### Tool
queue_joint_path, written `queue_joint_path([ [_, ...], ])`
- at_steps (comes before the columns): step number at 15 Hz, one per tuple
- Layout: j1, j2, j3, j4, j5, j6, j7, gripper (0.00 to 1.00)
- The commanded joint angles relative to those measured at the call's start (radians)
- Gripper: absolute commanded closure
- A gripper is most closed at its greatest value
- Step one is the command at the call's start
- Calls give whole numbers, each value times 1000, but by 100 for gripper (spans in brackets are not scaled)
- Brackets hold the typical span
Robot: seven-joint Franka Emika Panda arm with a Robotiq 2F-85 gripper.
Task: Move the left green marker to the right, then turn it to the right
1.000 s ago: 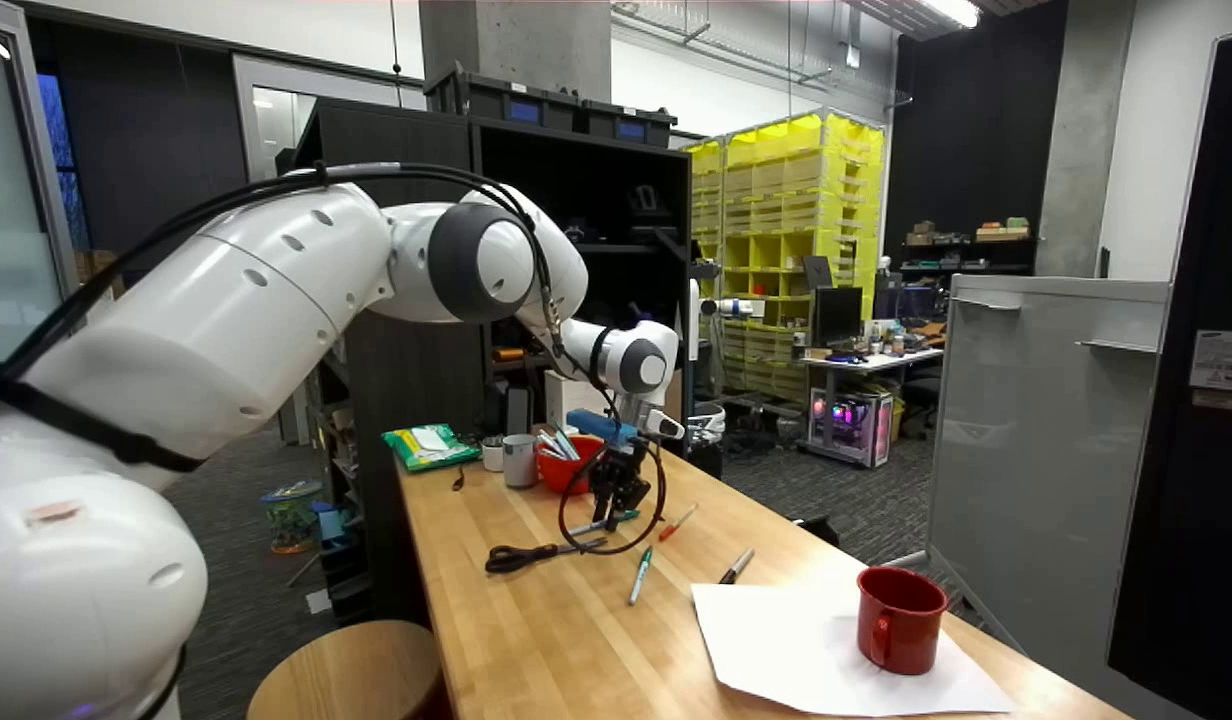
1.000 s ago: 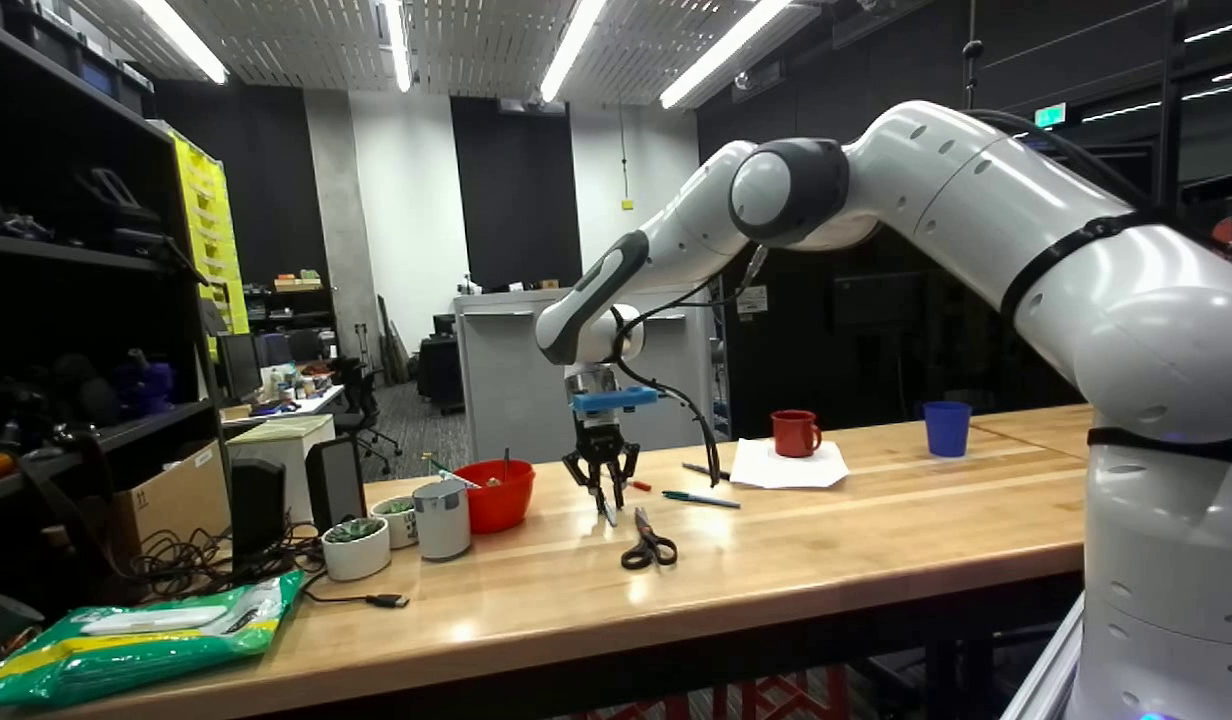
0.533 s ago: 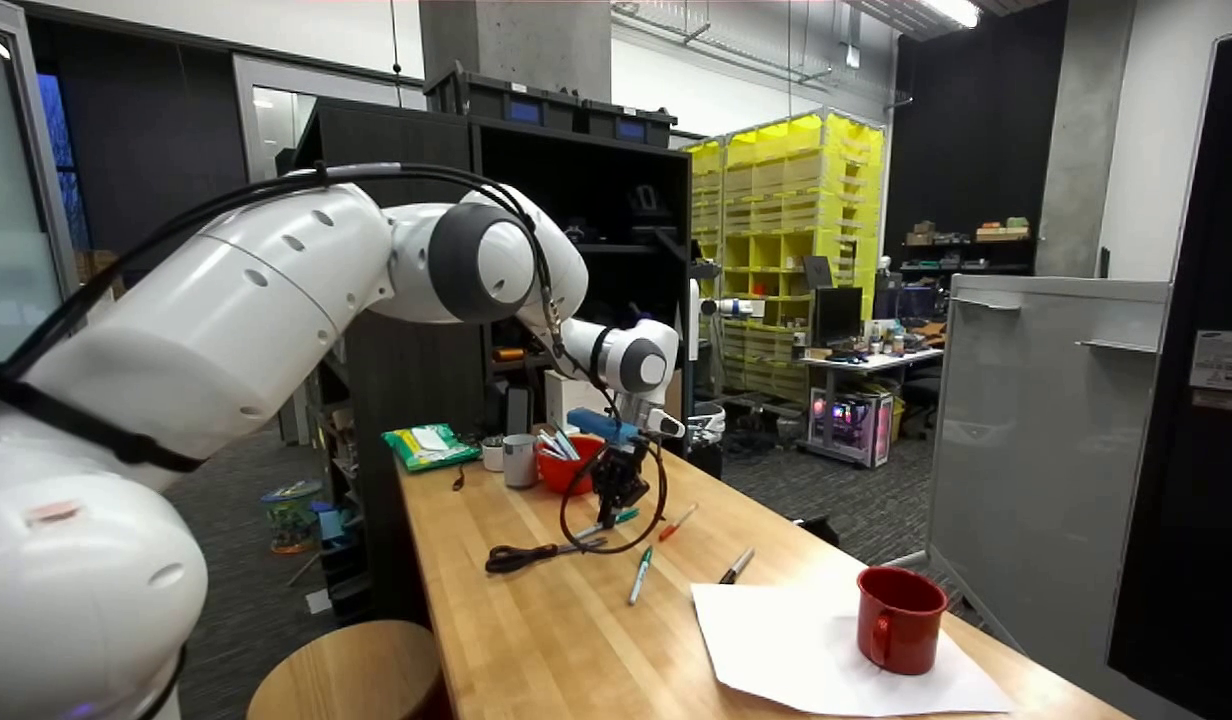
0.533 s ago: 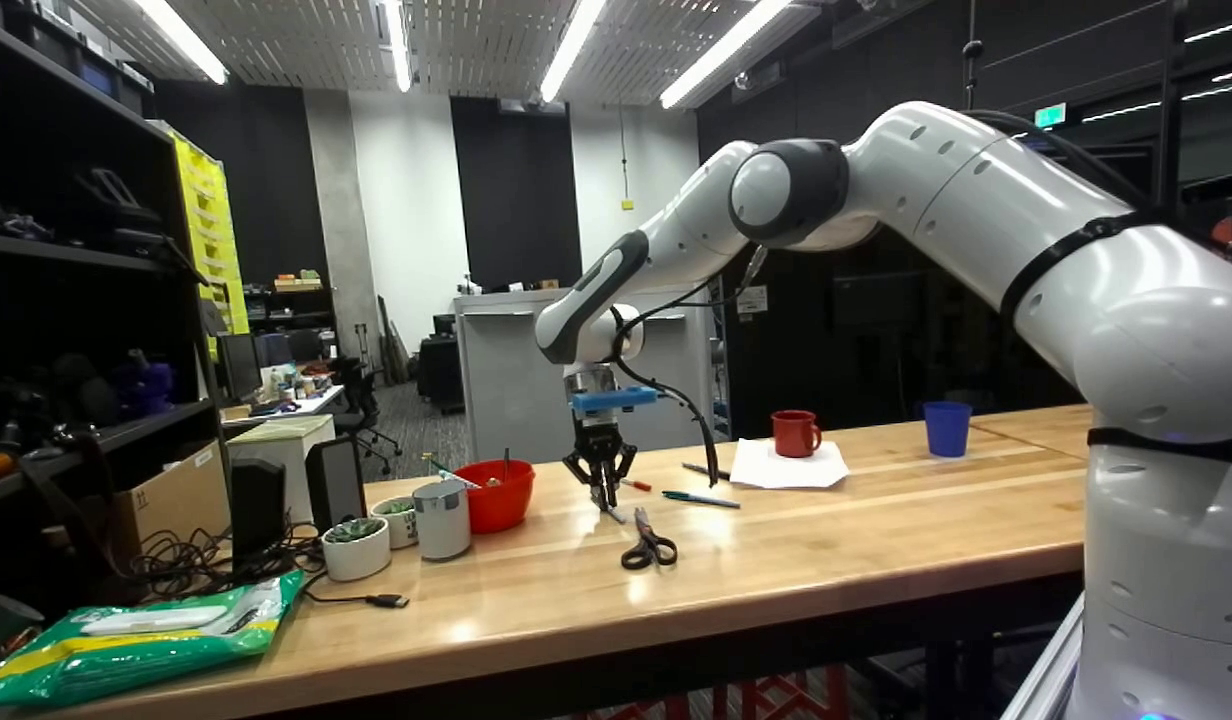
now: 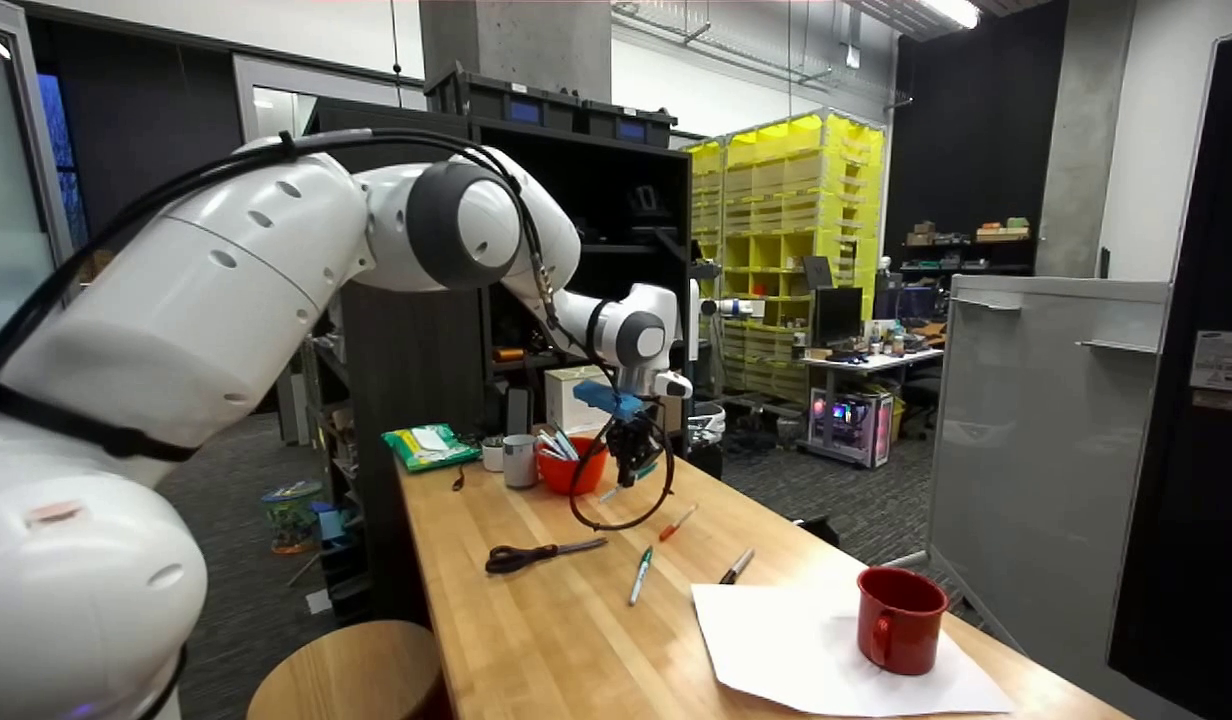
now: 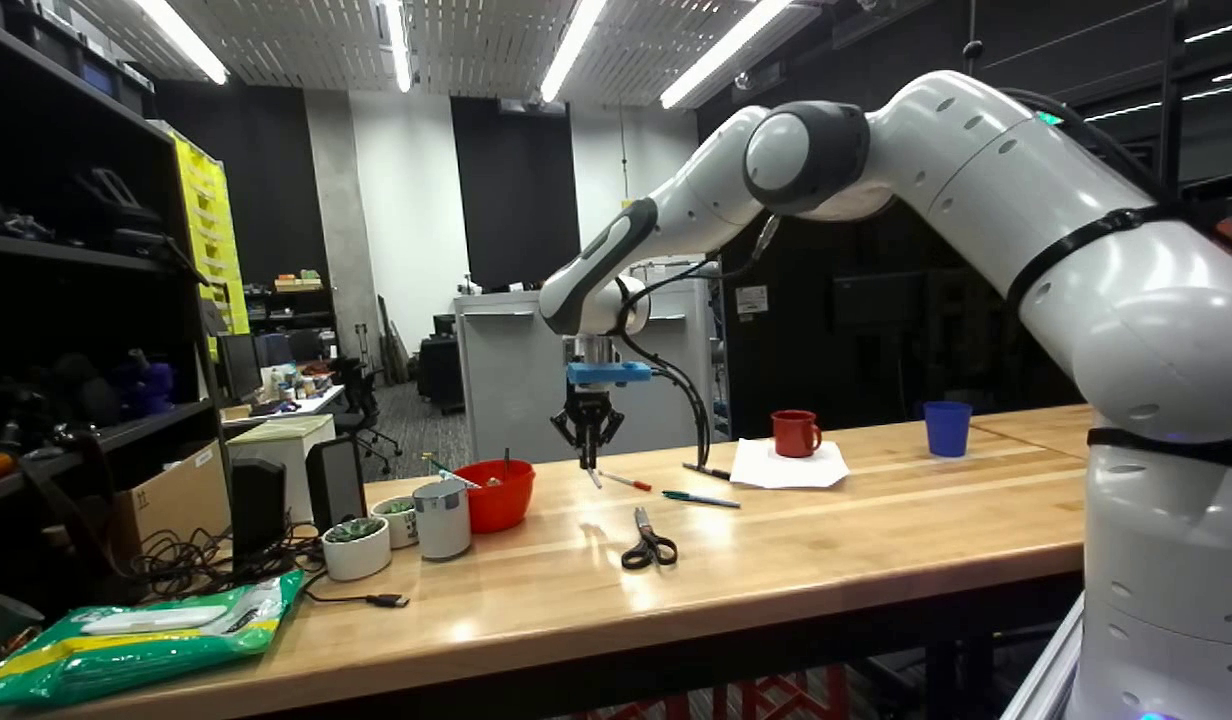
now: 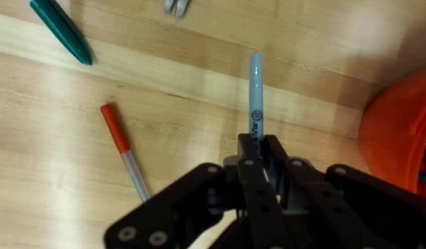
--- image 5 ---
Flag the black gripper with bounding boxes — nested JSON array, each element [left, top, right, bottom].
[[608, 408, 677, 494]]

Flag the white blue marker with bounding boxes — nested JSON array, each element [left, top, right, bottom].
[[533, 424, 583, 466]]

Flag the green capped white marker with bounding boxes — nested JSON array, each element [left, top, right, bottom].
[[623, 540, 660, 607]]

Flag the black marker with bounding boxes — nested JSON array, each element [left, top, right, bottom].
[[717, 546, 759, 590]]

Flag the trash bin with liner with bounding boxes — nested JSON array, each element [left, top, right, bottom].
[[686, 395, 732, 458]]

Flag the red bowl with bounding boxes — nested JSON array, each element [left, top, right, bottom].
[[533, 437, 612, 500]]

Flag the white box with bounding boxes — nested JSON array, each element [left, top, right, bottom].
[[546, 362, 617, 437]]

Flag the white cylindrical cup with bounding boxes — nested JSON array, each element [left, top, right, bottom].
[[500, 431, 539, 494]]

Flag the green wipes pack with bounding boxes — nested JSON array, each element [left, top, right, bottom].
[[379, 422, 483, 480]]

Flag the lit computer case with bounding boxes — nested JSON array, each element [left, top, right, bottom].
[[806, 385, 902, 473]]

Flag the white paper sheet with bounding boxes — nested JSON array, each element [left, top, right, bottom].
[[690, 574, 1018, 715]]

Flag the black shelving unit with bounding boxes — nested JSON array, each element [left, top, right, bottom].
[[307, 93, 702, 617]]

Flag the computer monitor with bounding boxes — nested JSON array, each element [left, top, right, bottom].
[[810, 280, 867, 353]]

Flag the white office desk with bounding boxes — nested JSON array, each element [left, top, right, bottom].
[[802, 341, 950, 380]]

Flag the red mug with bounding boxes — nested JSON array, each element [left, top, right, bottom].
[[853, 560, 951, 677]]

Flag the green floor container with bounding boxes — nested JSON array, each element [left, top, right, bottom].
[[260, 477, 330, 558]]

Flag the round wooden stool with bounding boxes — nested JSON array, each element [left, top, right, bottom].
[[246, 617, 448, 720]]

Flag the dark storage bins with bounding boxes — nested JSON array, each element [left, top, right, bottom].
[[429, 72, 682, 151]]

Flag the grey metal cabinet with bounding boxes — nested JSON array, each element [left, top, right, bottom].
[[928, 271, 1175, 686]]

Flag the ceiling light strip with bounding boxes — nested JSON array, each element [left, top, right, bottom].
[[919, 0, 988, 32]]

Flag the white label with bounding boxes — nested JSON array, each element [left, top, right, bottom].
[[1190, 325, 1232, 395]]

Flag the glass partition panel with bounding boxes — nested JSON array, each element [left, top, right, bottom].
[[0, 0, 82, 353]]

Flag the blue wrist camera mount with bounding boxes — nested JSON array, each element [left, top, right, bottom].
[[573, 380, 652, 424]]

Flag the black handled scissors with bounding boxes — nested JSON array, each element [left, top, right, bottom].
[[479, 532, 612, 578]]

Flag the black wall panel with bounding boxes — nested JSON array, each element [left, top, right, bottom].
[[1108, 26, 1232, 720]]

